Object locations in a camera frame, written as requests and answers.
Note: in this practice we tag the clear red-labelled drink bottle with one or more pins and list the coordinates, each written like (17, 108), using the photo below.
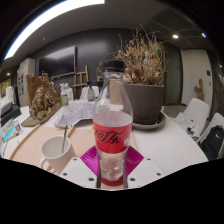
(112, 136)

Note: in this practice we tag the black wall screen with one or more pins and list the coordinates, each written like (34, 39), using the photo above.
(56, 61)

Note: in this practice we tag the long ceiling light panel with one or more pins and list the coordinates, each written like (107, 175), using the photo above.
(50, 15)

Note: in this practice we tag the dried plant in grey pot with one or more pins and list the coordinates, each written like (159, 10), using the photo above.
(146, 100)

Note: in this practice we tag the wooden easel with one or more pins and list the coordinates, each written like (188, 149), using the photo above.
(81, 83)

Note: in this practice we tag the metal spoon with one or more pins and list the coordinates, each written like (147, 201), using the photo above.
(64, 138)

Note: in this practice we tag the white plastic chair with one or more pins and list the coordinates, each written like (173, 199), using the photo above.
(198, 111)
(96, 91)
(216, 120)

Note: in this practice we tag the grey pot saucer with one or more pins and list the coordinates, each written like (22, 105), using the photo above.
(156, 124)

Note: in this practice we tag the black flat boxes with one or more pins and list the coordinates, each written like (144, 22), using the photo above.
(10, 113)

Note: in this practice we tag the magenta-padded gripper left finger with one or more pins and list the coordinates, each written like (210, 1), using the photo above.
(88, 161)

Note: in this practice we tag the white ceramic mug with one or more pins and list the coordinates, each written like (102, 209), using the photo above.
(55, 156)

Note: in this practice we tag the white paper sheets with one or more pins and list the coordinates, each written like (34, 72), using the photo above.
(185, 121)

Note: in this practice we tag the tan wooden drawing board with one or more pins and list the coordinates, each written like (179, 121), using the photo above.
(30, 146)

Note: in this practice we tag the printed newspaper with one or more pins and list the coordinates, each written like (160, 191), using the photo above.
(75, 113)

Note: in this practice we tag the green spray bottle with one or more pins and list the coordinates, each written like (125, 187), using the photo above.
(64, 98)

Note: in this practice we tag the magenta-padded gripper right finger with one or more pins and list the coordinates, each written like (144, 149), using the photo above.
(135, 161)

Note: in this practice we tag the wooden wall figure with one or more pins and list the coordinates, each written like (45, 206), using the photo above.
(199, 89)

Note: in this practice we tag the white cabinet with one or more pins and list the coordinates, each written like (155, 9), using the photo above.
(26, 81)

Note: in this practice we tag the small paint jar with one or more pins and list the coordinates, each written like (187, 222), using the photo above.
(17, 127)

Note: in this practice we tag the black backpack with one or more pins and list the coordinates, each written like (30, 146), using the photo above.
(213, 143)

